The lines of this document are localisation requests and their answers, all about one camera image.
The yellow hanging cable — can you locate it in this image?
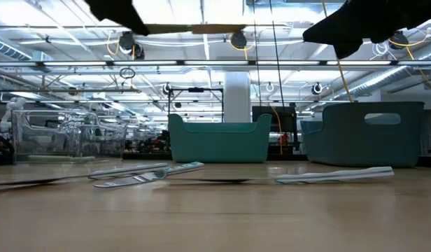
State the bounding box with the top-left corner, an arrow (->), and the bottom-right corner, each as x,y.
336,57 -> 354,103

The blue patterned handle knife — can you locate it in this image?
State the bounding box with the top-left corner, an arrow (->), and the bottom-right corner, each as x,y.
0,162 -> 169,186
176,166 -> 395,186
92,160 -> 205,189

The black hanging cable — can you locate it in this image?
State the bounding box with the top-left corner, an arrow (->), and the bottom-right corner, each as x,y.
253,0 -> 262,107
270,0 -> 285,107

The silver ventilation duct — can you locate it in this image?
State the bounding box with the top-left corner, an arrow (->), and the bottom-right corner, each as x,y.
334,64 -> 431,101
0,36 -> 34,62

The long ceiling light rail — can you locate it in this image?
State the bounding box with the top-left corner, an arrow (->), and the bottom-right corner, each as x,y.
0,59 -> 431,67

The thin yellow cable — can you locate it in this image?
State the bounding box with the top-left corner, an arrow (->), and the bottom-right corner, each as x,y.
270,106 -> 283,155

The blue-green plastic bin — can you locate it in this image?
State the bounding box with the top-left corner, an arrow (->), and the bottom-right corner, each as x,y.
300,101 -> 425,168

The black frame stand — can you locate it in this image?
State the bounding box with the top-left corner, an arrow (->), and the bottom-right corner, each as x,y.
167,86 -> 226,123

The clear plastic container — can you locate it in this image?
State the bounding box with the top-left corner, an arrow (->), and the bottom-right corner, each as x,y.
11,108 -> 129,165

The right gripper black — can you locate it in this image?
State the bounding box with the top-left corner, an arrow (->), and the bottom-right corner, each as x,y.
302,0 -> 431,60

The white pillar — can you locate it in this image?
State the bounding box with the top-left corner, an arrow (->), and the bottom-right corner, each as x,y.
224,71 -> 252,123

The teal plastic bin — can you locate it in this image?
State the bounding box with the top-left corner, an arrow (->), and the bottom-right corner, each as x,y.
167,113 -> 273,164

